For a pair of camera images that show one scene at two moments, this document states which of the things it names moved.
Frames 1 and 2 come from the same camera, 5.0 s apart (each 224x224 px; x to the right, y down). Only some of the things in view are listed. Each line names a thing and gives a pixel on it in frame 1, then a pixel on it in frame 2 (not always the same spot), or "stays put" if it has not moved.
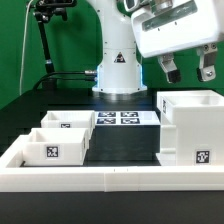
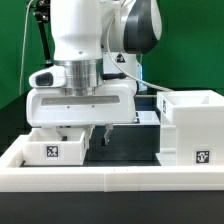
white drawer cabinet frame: x=191 y=127 stays put
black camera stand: x=43 y=11 stays put
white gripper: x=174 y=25 → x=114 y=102
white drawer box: x=56 y=147 stays put
